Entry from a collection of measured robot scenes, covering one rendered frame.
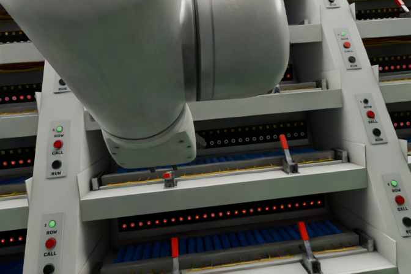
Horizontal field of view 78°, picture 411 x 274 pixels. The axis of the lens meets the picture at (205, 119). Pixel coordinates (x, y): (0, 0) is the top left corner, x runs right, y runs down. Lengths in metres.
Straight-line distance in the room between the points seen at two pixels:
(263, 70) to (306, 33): 0.60
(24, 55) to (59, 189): 0.35
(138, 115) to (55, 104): 0.48
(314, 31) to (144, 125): 0.63
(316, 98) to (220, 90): 0.51
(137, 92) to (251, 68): 0.07
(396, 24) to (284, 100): 0.40
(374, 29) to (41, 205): 0.90
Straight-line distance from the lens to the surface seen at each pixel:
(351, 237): 0.70
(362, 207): 0.70
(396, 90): 0.78
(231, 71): 0.15
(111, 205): 0.57
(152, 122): 0.19
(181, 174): 0.60
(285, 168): 0.60
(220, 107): 0.59
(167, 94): 0.16
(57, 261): 0.60
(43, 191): 0.61
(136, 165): 0.34
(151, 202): 0.55
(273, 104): 0.62
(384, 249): 0.68
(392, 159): 0.70
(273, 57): 0.16
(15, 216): 0.65
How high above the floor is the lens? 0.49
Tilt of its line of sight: 19 degrees up
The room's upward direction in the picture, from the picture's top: 7 degrees counter-clockwise
